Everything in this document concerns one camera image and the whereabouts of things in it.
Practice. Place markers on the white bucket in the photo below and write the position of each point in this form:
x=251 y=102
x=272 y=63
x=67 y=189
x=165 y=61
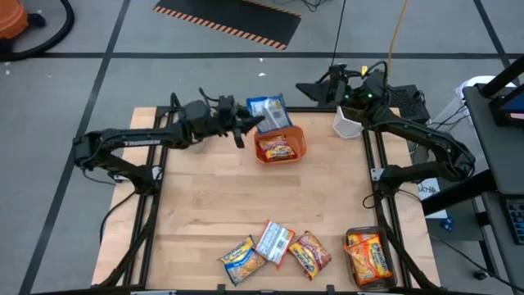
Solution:
x=471 y=84

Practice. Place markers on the black laptop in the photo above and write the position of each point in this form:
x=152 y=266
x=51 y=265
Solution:
x=507 y=110

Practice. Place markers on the red Maruchan ramen pack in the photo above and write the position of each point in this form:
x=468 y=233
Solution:
x=276 y=148
x=310 y=254

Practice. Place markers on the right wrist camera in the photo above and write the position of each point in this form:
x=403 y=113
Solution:
x=337 y=73

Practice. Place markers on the black mesh box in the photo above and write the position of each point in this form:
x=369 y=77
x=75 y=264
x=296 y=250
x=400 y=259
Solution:
x=409 y=102

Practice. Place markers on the black mat orange stripes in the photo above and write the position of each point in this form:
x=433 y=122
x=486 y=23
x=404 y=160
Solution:
x=229 y=16

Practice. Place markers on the orange plastic basket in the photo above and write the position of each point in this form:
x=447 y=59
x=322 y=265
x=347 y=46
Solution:
x=301 y=141

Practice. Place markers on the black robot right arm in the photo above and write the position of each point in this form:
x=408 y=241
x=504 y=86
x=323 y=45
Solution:
x=430 y=139

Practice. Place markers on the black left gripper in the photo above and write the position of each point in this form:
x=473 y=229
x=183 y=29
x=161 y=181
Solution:
x=227 y=116

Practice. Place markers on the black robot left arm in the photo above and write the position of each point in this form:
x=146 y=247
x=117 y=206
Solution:
x=135 y=139

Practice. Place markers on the small blue object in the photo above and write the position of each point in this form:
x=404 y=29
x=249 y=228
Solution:
x=447 y=224

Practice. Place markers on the black keyboard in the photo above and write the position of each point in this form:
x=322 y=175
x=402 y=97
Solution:
x=516 y=221

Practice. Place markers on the blue Maruchan ramen pack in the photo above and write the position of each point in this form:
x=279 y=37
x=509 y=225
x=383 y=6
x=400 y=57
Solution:
x=272 y=112
x=241 y=262

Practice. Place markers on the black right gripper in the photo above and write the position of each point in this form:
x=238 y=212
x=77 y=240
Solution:
x=337 y=93

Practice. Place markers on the white paper sheet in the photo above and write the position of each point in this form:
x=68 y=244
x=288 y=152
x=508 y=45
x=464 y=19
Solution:
x=430 y=192

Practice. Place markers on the orange Maruchan ramen pack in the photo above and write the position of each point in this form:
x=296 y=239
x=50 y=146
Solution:
x=368 y=262
x=360 y=237
x=274 y=243

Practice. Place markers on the dark grey desk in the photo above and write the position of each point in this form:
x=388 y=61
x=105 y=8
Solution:
x=503 y=164

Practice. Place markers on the brown plastic bin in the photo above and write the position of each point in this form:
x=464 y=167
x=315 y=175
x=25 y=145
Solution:
x=391 y=250

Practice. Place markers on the white planter pot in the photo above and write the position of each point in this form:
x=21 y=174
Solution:
x=346 y=125

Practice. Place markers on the orange shop vacuum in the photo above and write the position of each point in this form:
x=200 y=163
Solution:
x=12 y=16

